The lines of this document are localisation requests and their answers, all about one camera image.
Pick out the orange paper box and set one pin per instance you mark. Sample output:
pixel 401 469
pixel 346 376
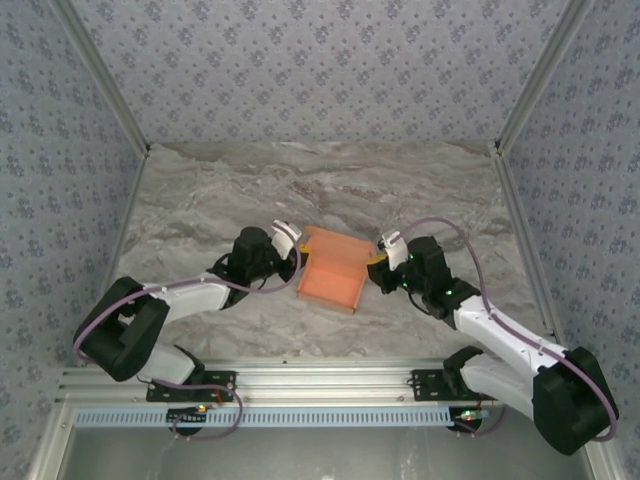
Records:
pixel 330 285

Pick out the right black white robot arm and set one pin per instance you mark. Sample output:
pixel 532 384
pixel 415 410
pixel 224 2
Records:
pixel 570 400

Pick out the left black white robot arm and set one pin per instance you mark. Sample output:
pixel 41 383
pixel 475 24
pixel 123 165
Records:
pixel 120 330

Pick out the aluminium mounting beam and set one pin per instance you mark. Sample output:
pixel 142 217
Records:
pixel 325 380

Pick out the black controller board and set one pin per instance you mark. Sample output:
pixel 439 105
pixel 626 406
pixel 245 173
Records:
pixel 187 417
pixel 467 420

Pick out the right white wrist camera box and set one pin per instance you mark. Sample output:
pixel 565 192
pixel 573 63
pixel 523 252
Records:
pixel 395 250

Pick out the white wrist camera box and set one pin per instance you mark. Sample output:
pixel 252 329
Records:
pixel 395 250
pixel 285 237

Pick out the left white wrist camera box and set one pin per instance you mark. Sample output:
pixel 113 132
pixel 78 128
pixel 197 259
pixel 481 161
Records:
pixel 285 237

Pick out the aluminium side rail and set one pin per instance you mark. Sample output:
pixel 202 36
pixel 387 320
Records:
pixel 517 200

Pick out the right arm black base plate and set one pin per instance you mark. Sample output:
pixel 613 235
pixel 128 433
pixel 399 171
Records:
pixel 425 385

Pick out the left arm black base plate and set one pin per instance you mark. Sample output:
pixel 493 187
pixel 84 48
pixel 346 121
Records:
pixel 227 380

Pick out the aluminium frame post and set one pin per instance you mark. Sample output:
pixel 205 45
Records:
pixel 542 75
pixel 103 75

